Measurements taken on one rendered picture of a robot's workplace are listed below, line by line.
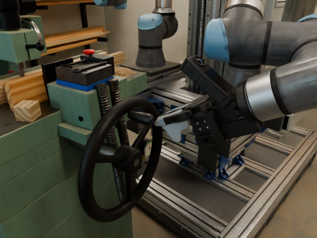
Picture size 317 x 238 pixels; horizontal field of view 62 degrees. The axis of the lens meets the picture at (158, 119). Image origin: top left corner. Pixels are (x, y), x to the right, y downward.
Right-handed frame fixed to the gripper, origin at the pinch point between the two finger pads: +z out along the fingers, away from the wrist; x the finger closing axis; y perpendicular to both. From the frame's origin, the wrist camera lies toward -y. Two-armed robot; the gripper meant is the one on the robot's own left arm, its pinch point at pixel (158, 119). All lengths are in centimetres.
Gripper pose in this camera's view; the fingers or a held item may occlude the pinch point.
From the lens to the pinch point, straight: 56.0
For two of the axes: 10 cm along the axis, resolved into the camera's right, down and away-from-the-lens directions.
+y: 4.3, 8.9, 1.5
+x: 5.2, -3.8, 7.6
